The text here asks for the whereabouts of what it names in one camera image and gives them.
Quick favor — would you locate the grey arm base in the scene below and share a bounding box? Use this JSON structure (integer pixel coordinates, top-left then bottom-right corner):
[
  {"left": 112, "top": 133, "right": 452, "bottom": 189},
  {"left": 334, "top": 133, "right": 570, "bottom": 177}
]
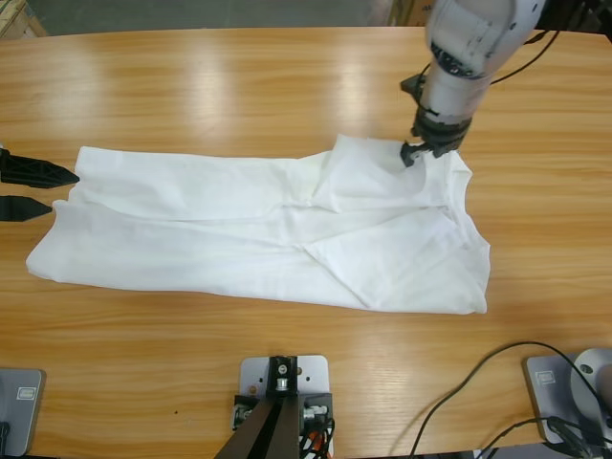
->
[
  {"left": 522, "top": 347, "right": 612, "bottom": 444},
  {"left": 0, "top": 366, "right": 48, "bottom": 457}
]

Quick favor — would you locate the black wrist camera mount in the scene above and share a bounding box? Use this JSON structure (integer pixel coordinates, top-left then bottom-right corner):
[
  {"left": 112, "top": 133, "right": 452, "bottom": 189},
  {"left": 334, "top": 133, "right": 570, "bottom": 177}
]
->
[{"left": 400, "top": 73, "right": 430, "bottom": 105}]

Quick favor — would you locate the black side bracket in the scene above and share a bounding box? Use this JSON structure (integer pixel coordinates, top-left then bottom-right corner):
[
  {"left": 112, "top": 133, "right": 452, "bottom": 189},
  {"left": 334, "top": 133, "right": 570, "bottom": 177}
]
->
[
  {"left": 231, "top": 393, "right": 263, "bottom": 430},
  {"left": 299, "top": 390, "right": 335, "bottom": 425}
]

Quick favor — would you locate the long black cable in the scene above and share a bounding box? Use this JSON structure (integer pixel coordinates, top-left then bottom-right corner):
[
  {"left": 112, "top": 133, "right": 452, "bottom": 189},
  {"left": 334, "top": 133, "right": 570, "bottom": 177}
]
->
[{"left": 389, "top": 340, "right": 606, "bottom": 458}]

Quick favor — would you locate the wooden crate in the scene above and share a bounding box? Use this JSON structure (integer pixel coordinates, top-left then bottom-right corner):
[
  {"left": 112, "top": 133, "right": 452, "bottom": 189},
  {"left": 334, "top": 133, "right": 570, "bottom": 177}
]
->
[{"left": 0, "top": 0, "right": 50, "bottom": 39}]

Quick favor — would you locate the black cable with plug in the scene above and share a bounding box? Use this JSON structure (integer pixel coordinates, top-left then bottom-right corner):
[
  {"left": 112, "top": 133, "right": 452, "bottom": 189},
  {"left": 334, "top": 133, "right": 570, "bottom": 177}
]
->
[{"left": 480, "top": 414, "right": 612, "bottom": 459}]

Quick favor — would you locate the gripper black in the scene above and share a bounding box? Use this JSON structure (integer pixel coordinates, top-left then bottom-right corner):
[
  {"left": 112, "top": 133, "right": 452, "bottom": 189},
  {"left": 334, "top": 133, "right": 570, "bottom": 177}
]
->
[{"left": 399, "top": 108, "right": 474, "bottom": 169}]

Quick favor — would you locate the black post clamp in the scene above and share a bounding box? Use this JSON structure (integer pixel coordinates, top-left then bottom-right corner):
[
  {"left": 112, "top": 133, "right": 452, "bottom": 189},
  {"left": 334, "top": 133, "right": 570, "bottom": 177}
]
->
[{"left": 265, "top": 354, "right": 301, "bottom": 402}]

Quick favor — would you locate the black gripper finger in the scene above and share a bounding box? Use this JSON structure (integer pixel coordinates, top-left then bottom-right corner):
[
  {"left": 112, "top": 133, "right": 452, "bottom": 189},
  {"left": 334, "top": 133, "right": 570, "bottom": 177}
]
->
[
  {"left": 0, "top": 194, "right": 55, "bottom": 224},
  {"left": 0, "top": 146, "right": 81, "bottom": 190}
]

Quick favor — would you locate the white t-shirt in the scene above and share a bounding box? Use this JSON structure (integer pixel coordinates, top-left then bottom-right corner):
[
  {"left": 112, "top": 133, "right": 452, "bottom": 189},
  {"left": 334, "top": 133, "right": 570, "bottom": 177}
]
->
[{"left": 24, "top": 133, "right": 493, "bottom": 317}]

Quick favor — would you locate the orange and black cable bundle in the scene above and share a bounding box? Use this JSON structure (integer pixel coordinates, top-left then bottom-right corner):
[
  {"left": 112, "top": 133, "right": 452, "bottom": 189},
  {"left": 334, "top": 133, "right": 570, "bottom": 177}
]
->
[{"left": 298, "top": 419, "right": 337, "bottom": 459}]

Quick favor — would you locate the cardboard box with AUX print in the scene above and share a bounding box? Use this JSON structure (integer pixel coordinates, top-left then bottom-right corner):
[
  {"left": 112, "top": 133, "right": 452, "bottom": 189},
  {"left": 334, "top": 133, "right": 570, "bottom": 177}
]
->
[{"left": 404, "top": 0, "right": 430, "bottom": 28}]

